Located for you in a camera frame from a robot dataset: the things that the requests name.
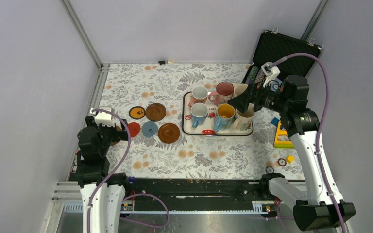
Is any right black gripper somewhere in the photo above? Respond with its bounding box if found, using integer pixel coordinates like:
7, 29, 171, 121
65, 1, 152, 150
227, 78, 290, 113

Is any orange smiley coaster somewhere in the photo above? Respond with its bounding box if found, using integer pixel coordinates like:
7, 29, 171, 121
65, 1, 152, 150
129, 106, 145, 120

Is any brown wooden coaster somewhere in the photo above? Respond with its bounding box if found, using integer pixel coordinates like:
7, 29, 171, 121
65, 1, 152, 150
111, 125, 122, 146
145, 103, 166, 122
158, 123, 180, 144

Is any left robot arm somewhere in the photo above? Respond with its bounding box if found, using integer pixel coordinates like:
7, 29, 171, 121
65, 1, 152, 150
76, 112, 131, 233

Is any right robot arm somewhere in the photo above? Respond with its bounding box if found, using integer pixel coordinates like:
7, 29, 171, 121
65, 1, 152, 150
228, 75, 356, 232

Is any red apple coaster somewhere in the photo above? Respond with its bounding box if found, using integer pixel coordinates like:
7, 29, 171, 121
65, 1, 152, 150
128, 122, 141, 138

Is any grey blue coaster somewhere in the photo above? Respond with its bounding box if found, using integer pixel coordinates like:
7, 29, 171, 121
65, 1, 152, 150
141, 121, 158, 137

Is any cream mug rear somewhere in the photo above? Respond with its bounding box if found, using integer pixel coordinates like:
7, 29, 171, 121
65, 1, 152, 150
233, 83, 248, 97

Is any cream mug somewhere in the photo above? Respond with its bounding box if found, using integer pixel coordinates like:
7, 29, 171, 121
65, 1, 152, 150
233, 83, 248, 97
232, 109, 255, 131

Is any yellow inside blue mug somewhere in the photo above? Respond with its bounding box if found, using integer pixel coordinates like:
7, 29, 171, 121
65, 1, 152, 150
214, 103, 235, 134

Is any pink large mug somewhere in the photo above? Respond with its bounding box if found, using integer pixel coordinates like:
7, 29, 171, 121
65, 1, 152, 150
208, 82, 234, 106

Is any cream mug front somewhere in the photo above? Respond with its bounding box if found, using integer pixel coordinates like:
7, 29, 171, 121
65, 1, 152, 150
232, 109, 255, 131

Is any blue small block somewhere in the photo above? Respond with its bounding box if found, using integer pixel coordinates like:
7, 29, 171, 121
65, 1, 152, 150
271, 117, 280, 127

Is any pink small mug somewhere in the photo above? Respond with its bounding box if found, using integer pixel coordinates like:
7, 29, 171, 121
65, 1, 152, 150
188, 86, 208, 108

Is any blue floral mug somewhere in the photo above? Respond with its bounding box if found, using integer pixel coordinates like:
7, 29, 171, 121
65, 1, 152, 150
191, 103, 208, 129

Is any white strawberry tray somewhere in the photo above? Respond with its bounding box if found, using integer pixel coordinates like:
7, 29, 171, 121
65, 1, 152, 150
181, 91, 254, 137

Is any floral tablecloth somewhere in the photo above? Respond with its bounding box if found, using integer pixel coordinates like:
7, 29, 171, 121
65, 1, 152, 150
100, 63, 304, 180

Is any yellow triangle toy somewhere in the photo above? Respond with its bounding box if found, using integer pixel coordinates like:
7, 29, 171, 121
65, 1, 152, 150
273, 121, 294, 148

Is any black poker chip case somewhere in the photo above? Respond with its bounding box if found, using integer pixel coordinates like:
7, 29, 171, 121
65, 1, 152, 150
242, 30, 322, 91

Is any small yellow cube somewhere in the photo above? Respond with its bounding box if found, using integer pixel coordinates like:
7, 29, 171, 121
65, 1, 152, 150
286, 155, 295, 164

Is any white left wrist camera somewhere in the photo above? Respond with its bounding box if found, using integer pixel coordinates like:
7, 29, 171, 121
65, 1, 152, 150
91, 108, 114, 127

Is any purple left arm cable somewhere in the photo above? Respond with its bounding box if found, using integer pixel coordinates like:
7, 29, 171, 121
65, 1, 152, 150
86, 108, 170, 233

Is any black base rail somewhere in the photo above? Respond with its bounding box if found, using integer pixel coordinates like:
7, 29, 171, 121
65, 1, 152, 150
120, 176, 278, 214

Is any small ring chip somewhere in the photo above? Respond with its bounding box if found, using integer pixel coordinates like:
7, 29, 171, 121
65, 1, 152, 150
277, 158, 287, 166

